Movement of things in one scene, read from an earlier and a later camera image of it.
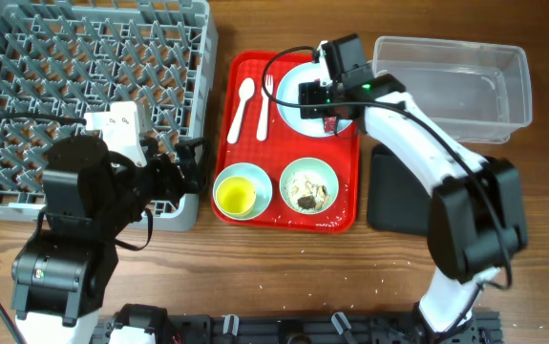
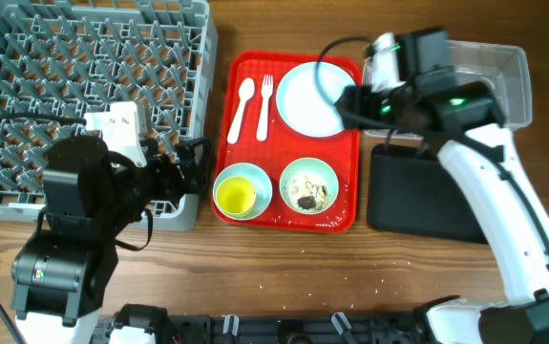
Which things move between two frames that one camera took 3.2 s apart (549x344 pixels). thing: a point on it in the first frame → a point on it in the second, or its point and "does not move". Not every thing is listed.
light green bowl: x=308 y=185 does not move
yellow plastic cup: x=236 y=196 does not move
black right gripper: x=311 y=92 → x=363 y=108
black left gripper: x=170 y=185 does not move
